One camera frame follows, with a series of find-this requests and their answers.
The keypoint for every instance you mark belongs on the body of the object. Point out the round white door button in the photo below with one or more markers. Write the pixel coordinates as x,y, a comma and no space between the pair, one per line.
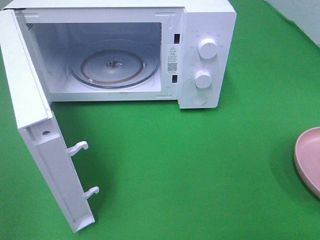
199,99

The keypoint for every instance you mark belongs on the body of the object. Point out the white microwave knob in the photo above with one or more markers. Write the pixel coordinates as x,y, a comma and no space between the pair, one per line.
203,79
207,48

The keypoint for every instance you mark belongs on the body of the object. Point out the white microwave door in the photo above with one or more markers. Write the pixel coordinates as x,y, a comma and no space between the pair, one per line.
39,129

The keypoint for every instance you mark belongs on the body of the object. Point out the pink plate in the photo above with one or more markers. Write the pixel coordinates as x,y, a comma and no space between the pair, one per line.
307,159

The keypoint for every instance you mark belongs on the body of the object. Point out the green table cloth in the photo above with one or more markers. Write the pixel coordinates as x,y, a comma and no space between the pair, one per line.
166,173

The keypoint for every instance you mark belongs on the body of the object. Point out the glass microwave turntable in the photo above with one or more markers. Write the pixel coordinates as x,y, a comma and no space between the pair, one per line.
115,64

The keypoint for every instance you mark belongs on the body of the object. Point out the white microwave oven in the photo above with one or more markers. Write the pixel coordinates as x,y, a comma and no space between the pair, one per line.
52,29

